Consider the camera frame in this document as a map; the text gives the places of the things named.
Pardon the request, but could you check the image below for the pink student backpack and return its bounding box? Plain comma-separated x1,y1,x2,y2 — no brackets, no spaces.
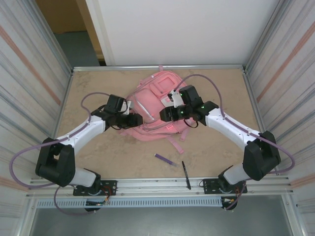
119,65,189,155

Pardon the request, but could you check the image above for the purple pen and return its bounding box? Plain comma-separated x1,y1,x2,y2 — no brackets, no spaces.
154,153,177,166

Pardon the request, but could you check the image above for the black pen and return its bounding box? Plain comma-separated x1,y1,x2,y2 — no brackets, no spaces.
181,161,191,190

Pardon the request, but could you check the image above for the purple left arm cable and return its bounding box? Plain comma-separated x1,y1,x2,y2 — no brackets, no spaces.
11,92,111,215

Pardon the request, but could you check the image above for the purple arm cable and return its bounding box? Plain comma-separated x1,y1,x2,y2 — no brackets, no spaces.
174,74,295,211
11,92,111,215

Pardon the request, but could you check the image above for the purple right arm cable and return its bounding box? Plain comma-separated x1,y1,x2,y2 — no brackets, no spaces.
174,74,295,211

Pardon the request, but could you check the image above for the thin aluminium frame rail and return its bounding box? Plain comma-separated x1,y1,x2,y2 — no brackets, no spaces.
72,64,247,72

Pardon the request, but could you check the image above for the aluminium side frame rail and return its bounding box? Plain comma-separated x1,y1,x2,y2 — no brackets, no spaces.
41,70,74,179
242,66,280,176

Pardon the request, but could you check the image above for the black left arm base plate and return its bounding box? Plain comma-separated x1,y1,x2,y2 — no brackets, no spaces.
73,180,118,197

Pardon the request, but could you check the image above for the wide aluminium frame rail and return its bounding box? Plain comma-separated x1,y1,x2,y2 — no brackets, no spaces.
28,176,293,197

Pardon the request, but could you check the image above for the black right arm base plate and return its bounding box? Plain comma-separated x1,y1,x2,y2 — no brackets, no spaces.
202,178,248,195

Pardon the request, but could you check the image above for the grey slotted cable duct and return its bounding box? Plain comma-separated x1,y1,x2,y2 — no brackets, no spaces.
36,198,223,208

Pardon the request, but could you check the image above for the small circuit board with wires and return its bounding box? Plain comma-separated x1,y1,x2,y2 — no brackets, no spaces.
85,200,110,207

